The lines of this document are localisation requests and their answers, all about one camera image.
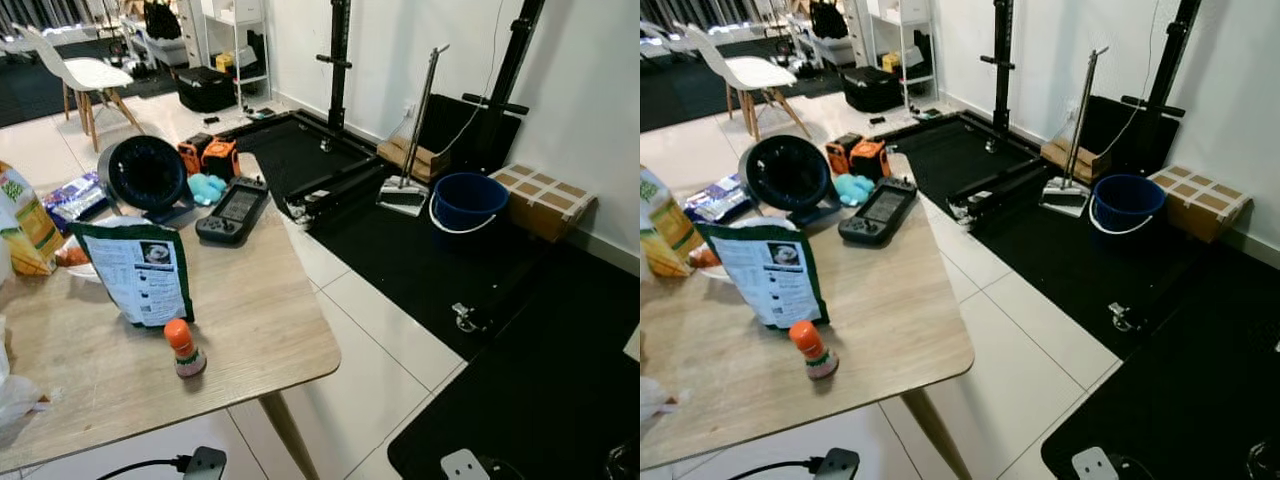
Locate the blue snack packet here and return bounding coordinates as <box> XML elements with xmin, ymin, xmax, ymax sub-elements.
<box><xmin>705</xmin><ymin>175</ymin><xmax>761</xmax><ymax>223</ymax></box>
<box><xmin>42</xmin><ymin>172</ymin><xmax>113</xmax><ymax>226</ymax></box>

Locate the taped cardboard box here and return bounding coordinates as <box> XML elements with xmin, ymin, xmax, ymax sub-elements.
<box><xmin>490</xmin><ymin>163</ymin><xmax>599</xmax><ymax>244</ymax></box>
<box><xmin>1148</xmin><ymin>165</ymin><xmax>1253</xmax><ymax>244</ymax></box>

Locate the green pouch with white label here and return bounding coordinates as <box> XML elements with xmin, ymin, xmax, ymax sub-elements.
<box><xmin>70</xmin><ymin>218</ymin><xmax>196</xmax><ymax>329</ymax></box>
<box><xmin>697</xmin><ymin>222</ymin><xmax>831</xmax><ymax>331</ymax></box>

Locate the black wall panel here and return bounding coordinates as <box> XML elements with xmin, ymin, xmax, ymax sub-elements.
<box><xmin>1080</xmin><ymin>95</ymin><xmax>1181</xmax><ymax>176</ymax></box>
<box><xmin>415</xmin><ymin>93</ymin><xmax>523</xmax><ymax>176</ymax></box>

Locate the black room rug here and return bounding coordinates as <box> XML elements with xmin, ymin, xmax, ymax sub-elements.
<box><xmin>640</xmin><ymin>40</ymin><xmax>851</xmax><ymax>131</ymax></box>
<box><xmin>0</xmin><ymin>40</ymin><xmax>181</xmax><ymax>129</ymax></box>

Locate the yellow green juice carton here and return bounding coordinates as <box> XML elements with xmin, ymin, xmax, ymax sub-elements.
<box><xmin>640</xmin><ymin>167</ymin><xmax>706</xmax><ymax>279</ymax></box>
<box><xmin>0</xmin><ymin>162</ymin><xmax>66</xmax><ymax>278</ymax></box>

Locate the black rig floor mat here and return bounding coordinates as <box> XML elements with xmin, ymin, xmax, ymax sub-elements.
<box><xmin>880</xmin><ymin>108</ymin><xmax>1280</xmax><ymax>361</ymax></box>
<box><xmin>225</xmin><ymin>108</ymin><xmax>641</xmax><ymax>363</ymax></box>

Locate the white chair with wooden legs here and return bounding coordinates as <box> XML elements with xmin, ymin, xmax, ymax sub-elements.
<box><xmin>680</xmin><ymin>22</ymin><xmax>811</xmax><ymax>141</ymax></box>
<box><xmin>20</xmin><ymin>25</ymin><xmax>146</xmax><ymax>151</ymax></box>

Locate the black handheld game console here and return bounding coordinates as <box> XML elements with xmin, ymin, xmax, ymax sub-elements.
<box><xmin>194</xmin><ymin>177</ymin><xmax>271</xmax><ymax>246</ymax></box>
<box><xmin>837</xmin><ymin>177</ymin><xmax>918</xmax><ymax>247</ymax></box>

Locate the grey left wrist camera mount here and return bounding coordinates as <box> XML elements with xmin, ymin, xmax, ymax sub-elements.
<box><xmin>815</xmin><ymin>447</ymin><xmax>861</xmax><ymax>480</ymax></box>
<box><xmin>183</xmin><ymin>446</ymin><xmax>228</xmax><ymax>480</ymax></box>

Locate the small brown cardboard box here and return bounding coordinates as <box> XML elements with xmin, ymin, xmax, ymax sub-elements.
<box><xmin>1040</xmin><ymin>138</ymin><xmax>1111</xmax><ymax>184</ymax></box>
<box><xmin>377</xmin><ymin>137</ymin><xmax>451</xmax><ymax>184</ymax></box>

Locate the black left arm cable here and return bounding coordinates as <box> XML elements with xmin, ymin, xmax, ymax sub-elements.
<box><xmin>727</xmin><ymin>456</ymin><xmax>823</xmax><ymax>480</ymax></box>
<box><xmin>95</xmin><ymin>455</ymin><xmax>191</xmax><ymax>480</ymax></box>

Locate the black metal stand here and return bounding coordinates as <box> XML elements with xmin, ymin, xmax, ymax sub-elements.
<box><xmin>460</xmin><ymin>0</ymin><xmax>546</xmax><ymax>116</ymax></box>
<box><xmin>1120</xmin><ymin>0</ymin><xmax>1201</xmax><ymax>119</ymax></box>
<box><xmin>980</xmin><ymin>0</ymin><xmax>1019</xmax><ymax>151</ymax></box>
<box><xmin>315</xmin><ymin>0</ymin><xmax>353</xmax><ymax>131</ymax></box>

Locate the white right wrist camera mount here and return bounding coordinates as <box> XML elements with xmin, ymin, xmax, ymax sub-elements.
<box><xmin>440</xmin><ymin>449</ymin><xmax>491</xmax><ymax>480</ymax></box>
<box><xmin>1071</xmin><ymin>446</ymin><xmax>1121</xmax><ymax>480</ymax></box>

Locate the black storage case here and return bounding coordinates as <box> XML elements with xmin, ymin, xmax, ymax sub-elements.
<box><xmin>842</xmin><ymin>66</ymin><xmax>906</xmax><ymax>113</ymax></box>
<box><xmin>175</xmin><ymin>66</ymin><xmax>239</xmax><ymax>113</ymax></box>

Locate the large black floor mat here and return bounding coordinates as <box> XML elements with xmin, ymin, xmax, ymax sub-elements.
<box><xmin>388</xmin><ymin>245</ymin><xmax>641</xmax><ymax>480</ymax></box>
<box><xmin>1040</xmin><ymin>250</ymin><xmax>1280</xmax><ymax>480</ymax></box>

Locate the orange black gadget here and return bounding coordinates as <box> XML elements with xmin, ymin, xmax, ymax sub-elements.
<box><xmin>178</xmin><ymin>133</ymin><xmax>213</xmax><ymax>176</ymax></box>
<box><xmin>825</xmin><ymin>134</ymin><xmax>861</xmax><ymax>176</ymax></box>
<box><xmin>200</xmin><ymin>138</ymin><xmax>241</xmax><ymax>183</ymax></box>
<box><xmin>850</xmin><ymin>140</ymin><xmax>891</xmax><ymax>183</ymax></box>

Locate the teal cloth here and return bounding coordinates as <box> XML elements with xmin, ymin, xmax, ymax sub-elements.
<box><xmin>832</xmin><ymin>173</ymin><xmax>878</xmax><ymax>206</ymax></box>
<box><xmin>186</xmin><ymin>172</ymin><xmax>229</xmax><ymax>207</ymax></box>

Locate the light wooden dining table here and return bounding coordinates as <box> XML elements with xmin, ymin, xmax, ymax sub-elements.
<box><xmin>0</xmin><ymin>150</ymin><xmax>341</xmax><ymax>479</ymax></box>
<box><xmin>640</xmin><ymin>150</ymin><xmax>976</xmax><ymax>479</ymax></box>

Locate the white plastic bag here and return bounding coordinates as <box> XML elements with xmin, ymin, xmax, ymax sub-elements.
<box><xmin>640</xmin><ymin>375</ymin><xmax>691</xmax><ymax>431</ymax></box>
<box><xmin>0</xmin><ymin>315</ymin><xmax>51</xmax><ymax>431</ymax></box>

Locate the white shelf rack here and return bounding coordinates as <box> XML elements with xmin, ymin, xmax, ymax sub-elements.
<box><xmin>865</xmin><ymin>0</ymin><xmax>941</xmax><ymax>106</ymax></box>
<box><xmin>200</xmin><ymin>0</ymin><xmax>271</xmax><ymax>111</ymax></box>

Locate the blue plastic bucket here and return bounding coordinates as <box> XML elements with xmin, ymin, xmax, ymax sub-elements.
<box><xmin>1090</xmin><ymin>174</ymin><xmax>1168</xmax><ymax>237</ymax></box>
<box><xmin>430</xmin><ymin>172</ymin><xmax>511</xmax><ymax>236</ymax></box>

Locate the black backpack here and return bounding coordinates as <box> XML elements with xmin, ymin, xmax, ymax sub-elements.
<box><xmin>810</xmin><ymin>0</ymin><xmax>851</xmax><ymax>41</ymax></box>
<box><xmin>143</xmin><ymin>0</ymin><xmax>183</xmax><ymax>41</ymax></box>

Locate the black metal base rail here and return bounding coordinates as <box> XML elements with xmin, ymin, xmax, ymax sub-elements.
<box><xmin>285</xmin><ymin>160</ymin><xmax>401</xmax><ymax>231</ymax></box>
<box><xmin>945</xmin><ymin>165</ymin><xmax>1061</xmax><ymax>226</ymax></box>

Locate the small orange capped bottle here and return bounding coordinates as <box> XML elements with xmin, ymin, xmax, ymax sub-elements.
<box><xmin>163</xmin><ymin>318</ymin><xmax>208</xmax><ymax>379</ymax></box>
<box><xmin>788</xmin><ymin>320</ymin><xmax>841</xmax><ymax>381</ymax></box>

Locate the flat mop with metal handle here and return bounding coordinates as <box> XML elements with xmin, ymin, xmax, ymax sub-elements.
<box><xmin>377</xmin><ymin>45</ymin><xmax>451</xmax><ymax>218</ymax></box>
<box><xmin>1040</xmin><ymin>46</ymin><xmax>1111</xmax><ymax>219</ymax></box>

